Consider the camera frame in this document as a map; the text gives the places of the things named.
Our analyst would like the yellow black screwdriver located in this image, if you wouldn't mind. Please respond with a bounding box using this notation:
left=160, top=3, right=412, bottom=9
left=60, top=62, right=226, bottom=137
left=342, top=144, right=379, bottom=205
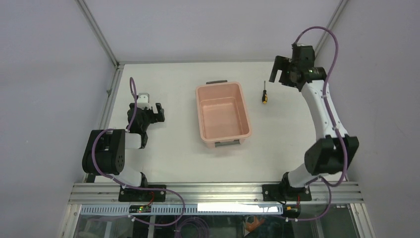
left=262, top=81, right=268, bottom=104

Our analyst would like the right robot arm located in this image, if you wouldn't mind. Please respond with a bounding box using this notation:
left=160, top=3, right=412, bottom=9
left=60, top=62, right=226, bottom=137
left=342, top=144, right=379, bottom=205
left=263, top=43, right=359, bottom=201

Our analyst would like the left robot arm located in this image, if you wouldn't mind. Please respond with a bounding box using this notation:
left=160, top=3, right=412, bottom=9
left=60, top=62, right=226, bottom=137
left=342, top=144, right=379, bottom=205
left=82, top=103, right=165, bottom=201

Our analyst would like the pink plastic bin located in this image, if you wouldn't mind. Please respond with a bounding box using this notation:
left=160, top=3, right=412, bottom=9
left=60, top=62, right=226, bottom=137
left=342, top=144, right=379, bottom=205
left=195, top=80, right=252, bottom=148

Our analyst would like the orange object under table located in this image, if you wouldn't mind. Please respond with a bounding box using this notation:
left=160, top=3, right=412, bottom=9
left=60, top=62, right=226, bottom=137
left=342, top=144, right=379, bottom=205
left=244, top=215, right=265, bottom=232

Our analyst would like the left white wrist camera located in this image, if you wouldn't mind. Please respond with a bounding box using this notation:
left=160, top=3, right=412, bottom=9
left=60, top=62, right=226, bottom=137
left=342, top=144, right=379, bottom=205
left=137, top=93, right=152, bottom=110

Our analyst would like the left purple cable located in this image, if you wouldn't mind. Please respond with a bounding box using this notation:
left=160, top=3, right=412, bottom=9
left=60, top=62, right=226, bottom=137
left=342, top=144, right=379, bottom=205
left=91, top=77, right=186, bottom=227

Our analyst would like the purple cable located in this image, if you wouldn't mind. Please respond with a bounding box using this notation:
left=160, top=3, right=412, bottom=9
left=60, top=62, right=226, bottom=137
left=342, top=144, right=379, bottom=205
left=91, top=77, right=186, bottom=227
left=282, top=26, right=349, bottom=222

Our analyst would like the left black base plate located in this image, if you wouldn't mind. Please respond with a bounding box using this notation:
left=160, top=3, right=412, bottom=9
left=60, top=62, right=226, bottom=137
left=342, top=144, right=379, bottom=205
left=118, top=184, right=166, bottom=202

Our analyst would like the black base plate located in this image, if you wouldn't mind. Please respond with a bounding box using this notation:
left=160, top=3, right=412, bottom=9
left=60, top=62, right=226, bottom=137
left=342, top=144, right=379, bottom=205
left=262, top=183, right=312, bottom=202
left=118, top=184, right=166, bottom=202

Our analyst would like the white slotted cable duct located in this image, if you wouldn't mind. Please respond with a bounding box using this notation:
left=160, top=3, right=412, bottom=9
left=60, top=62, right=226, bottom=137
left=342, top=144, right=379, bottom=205
left=80, top=203, right=283, bottom=216

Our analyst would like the coiled purple cable below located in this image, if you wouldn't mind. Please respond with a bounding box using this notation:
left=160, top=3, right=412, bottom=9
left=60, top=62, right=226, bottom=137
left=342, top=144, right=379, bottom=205
left=175, top=217, right=210, bottom=238

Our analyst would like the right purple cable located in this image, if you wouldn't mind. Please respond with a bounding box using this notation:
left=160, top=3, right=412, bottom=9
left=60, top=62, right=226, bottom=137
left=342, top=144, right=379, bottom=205
left=282, top=26, right=349, bottom=222

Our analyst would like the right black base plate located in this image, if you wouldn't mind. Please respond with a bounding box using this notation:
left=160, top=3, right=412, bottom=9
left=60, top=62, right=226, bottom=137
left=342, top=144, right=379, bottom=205
left=262, top=183, right=312, bottom=202

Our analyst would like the aluminium mounting rail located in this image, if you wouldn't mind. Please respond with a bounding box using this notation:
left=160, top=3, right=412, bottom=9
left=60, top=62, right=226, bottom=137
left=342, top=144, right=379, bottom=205
left=68, top=182, right=364, bottom=205

